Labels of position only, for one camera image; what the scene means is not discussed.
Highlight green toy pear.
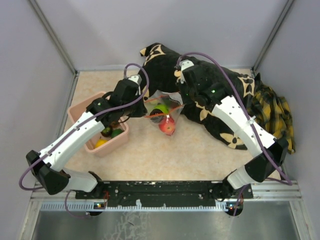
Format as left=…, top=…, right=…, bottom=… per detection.
left=150, top=104, right=169, bottom=118

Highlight red yellow toy apple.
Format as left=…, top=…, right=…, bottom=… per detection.
left=158, top=118, right=176, bottom=136

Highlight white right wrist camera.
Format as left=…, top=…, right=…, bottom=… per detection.
left=174, top=60, right=194, bottom=84

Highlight clear zip bag red zipper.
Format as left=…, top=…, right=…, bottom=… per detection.
left=144, top=90, right=184, bottom=136

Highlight red toy pepper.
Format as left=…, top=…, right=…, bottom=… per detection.
left=163, top=95, right=181, bottom=110

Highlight aluminium frame rail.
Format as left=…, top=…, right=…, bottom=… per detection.
left=30, top=180, right=302, bottom=216

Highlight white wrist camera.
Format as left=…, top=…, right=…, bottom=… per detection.
left=128, top=74, right=142, bottom=96
left=174, top=60, right=194, bottom=84

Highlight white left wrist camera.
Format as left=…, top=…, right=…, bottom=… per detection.
left=128, top=74, right=142, bottom=96

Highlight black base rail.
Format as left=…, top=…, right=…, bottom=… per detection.
left=75, top=180, right=241, bottom=208

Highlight yellow plaid shirt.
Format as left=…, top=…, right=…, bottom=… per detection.
left=240, top=74, right=296, bottom=154

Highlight green toy lime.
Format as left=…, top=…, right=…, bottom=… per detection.
left=110, top=128, right=124, bottom=139

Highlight black floral pillow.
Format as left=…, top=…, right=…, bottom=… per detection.
left=139, top=42, right=261, bottom=150

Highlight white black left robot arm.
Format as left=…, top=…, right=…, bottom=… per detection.
left=26, top=75, right=147, bottom=199

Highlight pink plastic basket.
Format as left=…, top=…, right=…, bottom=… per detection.
left=67, top=91, right=129, bottom=158

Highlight yellow toy lemon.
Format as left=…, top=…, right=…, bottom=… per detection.
left=94, top=138, right=108, bottom=149

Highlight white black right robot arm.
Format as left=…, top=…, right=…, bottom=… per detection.
left=177, top=60, right=288, bottom=199

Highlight dark purple toy fruit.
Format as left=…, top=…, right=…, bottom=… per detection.
left=100, top=125, right=113, bottom=138

